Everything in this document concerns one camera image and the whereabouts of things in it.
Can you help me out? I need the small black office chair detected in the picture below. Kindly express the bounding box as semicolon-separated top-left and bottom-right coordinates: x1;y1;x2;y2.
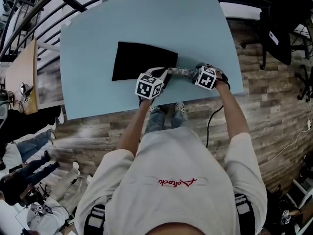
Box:
294;65;313;102

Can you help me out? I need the person's right leg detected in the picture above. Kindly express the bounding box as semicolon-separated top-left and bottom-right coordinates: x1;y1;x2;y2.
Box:
170;108;188;129

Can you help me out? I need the left harness strap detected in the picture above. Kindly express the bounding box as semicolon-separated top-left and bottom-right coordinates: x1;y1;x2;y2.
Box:
84;204;106;235

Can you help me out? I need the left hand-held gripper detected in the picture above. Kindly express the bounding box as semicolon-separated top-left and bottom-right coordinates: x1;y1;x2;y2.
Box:
135;67;172;100

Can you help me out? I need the right harness strap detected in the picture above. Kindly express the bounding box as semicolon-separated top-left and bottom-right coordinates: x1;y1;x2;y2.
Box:
234;193;256;235

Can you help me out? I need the wooden side table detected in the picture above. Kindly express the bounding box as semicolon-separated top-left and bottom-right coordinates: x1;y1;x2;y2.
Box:
4;38;40;115

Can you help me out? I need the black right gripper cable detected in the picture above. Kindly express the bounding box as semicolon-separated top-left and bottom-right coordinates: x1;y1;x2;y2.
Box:
206;104;224;149

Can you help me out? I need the harness strap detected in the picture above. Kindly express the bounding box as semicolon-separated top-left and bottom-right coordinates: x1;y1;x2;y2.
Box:
234;193;256;235
84;204;106;235

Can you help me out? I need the black cloth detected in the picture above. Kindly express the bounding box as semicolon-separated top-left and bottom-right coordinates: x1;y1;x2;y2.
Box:
112;41;179;82

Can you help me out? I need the person's left leg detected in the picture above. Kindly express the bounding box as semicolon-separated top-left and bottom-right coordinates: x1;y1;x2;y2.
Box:
145;108;167;134

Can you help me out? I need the black mesh office chair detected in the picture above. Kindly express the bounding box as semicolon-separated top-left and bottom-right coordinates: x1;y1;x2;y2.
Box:
241;0;313;71

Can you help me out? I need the grey gripper device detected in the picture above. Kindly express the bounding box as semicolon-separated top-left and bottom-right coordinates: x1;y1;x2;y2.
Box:
19;82;34;104

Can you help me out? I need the person's leg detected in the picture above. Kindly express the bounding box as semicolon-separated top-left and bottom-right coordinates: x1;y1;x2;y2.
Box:
145;108;167;134
170;108;188;129

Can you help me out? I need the person's right forearm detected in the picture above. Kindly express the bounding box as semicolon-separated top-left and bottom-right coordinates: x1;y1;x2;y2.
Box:
215;83;250;141

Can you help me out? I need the black metal railing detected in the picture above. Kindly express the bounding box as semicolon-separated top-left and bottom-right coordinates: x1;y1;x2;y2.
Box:
0;0;313;61

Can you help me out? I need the white phone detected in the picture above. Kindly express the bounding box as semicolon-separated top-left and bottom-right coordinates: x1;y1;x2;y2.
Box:
268;30;279;45

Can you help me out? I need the light blue table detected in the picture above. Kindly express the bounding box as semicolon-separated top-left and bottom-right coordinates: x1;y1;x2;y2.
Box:
60;0;245;121

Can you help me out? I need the person's white shirt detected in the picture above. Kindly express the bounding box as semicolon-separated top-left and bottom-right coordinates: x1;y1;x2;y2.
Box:
75;126;268;235

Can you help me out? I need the white floor cable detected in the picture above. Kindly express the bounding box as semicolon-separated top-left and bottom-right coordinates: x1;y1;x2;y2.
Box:
259;117;313;167

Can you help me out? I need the grey backpack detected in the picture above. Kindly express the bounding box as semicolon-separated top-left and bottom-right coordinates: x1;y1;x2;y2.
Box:
0;89;12;129

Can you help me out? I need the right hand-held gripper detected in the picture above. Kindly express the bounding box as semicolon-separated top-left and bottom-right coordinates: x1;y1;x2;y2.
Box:
191;62;224;92

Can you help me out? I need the person's left forearm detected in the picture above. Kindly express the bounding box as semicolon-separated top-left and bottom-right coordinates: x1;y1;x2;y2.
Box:
117;98;154;156

